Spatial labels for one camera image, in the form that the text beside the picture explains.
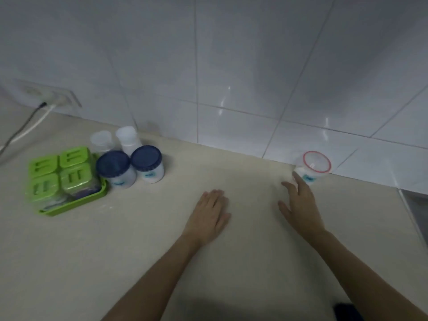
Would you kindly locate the person's left hand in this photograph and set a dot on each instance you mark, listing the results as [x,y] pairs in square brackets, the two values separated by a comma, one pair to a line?
[205,220]

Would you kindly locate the person's left forearm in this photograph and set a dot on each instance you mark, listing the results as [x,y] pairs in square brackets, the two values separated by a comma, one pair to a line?
[150,284]

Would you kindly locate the blue-lidded white jar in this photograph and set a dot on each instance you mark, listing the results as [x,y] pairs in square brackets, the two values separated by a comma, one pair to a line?
[115,168]
[147,162]

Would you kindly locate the white wall socket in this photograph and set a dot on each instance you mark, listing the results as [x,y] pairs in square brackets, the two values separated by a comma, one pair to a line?
[50,93]

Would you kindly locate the person's left thumb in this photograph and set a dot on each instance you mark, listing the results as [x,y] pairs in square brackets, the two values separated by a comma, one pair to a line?
[225,219]

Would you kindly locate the person's right hand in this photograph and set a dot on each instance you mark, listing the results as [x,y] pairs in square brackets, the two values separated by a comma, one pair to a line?
[304,213]

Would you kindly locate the translucent white plastic cup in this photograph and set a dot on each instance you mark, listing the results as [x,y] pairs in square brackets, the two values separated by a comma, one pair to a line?
[101,142]
[128,138]

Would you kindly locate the red-rimmed clear plastic jar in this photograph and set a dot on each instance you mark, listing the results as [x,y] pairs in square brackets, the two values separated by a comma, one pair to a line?
[314,165]

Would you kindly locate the person's right forearm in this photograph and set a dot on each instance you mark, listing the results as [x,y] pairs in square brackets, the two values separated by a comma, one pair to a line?
[364,280]

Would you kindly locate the green-lidded clear container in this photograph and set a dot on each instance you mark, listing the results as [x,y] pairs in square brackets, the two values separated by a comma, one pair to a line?
[44,189]
[74,157]
[77,179]
[42,166]

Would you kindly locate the person's right thumb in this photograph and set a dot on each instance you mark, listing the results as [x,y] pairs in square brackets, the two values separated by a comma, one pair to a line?
[283,208]

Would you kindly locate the green plastic tray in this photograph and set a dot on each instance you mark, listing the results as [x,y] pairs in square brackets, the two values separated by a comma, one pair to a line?
[82,202]

